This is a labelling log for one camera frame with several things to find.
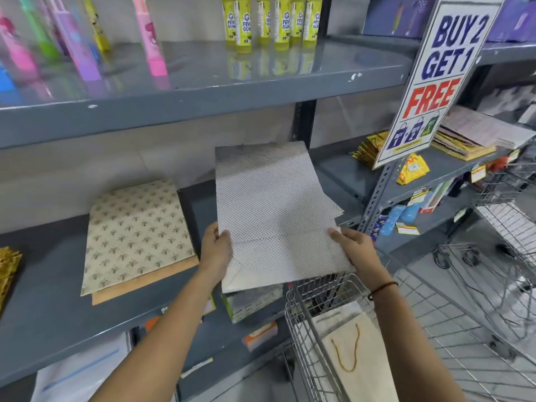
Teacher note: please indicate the person's left hand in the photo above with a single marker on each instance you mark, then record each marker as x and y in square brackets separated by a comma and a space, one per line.
[212, 259]

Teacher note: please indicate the person's right hand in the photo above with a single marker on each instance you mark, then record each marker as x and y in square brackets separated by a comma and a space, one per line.
[360, 255]

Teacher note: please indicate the person's right thumb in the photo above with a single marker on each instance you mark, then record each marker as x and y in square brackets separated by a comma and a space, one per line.
[338, 236]

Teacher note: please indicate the person's left thumb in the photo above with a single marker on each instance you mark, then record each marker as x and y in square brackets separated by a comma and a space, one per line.
[226, 242]

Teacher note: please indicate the silver dotted paper bag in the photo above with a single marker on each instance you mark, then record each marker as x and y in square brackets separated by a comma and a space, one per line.
[272, 213]

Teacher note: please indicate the person's left forearm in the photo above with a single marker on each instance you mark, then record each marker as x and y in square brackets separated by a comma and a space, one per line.
[167, 339]

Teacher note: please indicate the person's right forearm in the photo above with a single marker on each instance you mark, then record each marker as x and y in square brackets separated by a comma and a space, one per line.
[412, 347]

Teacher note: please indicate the blue packets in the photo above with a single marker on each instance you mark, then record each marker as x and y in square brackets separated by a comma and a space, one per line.
[398, 217]

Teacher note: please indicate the yellow price label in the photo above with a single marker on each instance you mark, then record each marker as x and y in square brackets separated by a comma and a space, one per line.
[408, 229]
[478, 173]
[513, 156]

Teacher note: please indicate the plain brown paper bag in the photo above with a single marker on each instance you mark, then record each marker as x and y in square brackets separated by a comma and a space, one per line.
[146, 282]

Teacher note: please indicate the beige leaf patterned paper bag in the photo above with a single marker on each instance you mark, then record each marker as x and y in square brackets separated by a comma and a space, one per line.
[134, 234]

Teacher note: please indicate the stack of yellow packets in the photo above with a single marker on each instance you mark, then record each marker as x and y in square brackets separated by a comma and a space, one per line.
[370, 148]

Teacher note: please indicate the orange and white shelf label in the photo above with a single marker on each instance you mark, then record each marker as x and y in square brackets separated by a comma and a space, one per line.
[260, 335]

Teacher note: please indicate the yellow and red packet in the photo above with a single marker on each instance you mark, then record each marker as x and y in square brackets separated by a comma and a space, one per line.
[412, 169]

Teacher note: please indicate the grey metal shelving unit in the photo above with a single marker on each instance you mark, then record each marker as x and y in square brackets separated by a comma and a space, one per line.
[209, 75]

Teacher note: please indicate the stack of pink paper bags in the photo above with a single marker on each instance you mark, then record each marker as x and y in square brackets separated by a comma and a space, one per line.
[473, 133]

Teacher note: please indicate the white plastic bags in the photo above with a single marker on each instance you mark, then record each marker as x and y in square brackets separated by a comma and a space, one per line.
[79, 370]

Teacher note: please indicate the white promotional sign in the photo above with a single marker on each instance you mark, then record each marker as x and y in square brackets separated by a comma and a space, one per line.
[444, 71]

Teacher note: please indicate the pink cartoon bottle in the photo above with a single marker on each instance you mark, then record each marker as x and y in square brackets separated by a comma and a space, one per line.
[147, 37]
[16, 50]

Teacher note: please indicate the gold patterned paper bag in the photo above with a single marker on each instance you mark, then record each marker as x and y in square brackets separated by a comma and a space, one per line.
[7, 272]

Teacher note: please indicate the row of yellow glue bottles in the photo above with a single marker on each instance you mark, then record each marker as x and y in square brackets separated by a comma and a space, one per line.
[268, 20]

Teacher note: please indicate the purple box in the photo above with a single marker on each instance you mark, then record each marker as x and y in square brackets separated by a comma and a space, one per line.
[398, 14]
[513, 18]

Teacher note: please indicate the purple cartoon bottle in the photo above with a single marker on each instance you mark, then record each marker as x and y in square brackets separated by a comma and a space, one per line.
[75, 41]

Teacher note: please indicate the yellow cartoon bottle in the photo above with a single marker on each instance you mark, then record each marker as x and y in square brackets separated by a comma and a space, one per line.
[95, 25]

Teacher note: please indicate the blue cartoon bottle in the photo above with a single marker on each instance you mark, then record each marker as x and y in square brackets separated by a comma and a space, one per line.
[5, 79]

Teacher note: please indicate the green cartoon bottle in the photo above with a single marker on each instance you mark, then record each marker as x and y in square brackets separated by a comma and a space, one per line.
[37, 29]

